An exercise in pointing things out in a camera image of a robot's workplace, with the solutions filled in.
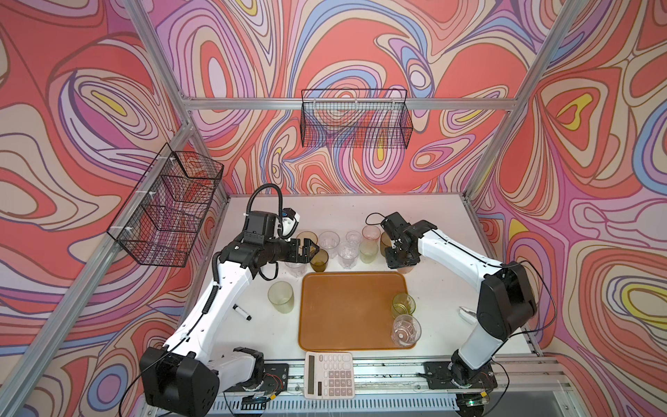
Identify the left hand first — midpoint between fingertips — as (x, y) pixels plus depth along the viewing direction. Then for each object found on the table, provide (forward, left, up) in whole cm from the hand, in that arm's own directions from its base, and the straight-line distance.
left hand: (309, 246), depth 76 cm
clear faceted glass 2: (+9, -12, -19) cm, 25 cm away
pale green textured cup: (+11, -20, -20) cm, 30 cm away
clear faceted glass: (-18, -30, -21) cm, 41 cm away
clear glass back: (+15, -5, -19) cm, 25 cm away
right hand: (+1, -30, -14) cm, 33 cm away
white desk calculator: (-31, -6, -20) cm, 37 cm away
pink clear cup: (+18, -22, -18) cm, 33 cm away
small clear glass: (+16, -15, -18) cm, 29 cm away
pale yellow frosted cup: (-8, +10, -18) cm, 23 cm away
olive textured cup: (+6, -2, -19) cm, 20 cm away
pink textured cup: (+3, -34, -20) cm, 39 cm away
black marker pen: (-12, +24, -21) cm, 34 cm away
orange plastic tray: (-11, -14, -25) cm, 30 cm away
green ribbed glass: (-10, -30, -21) cm, 38 cm away
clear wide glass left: (+2, +6, -19) cm, 20 cm away
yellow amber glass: (+14, +3, -14) cm, 20 cm away
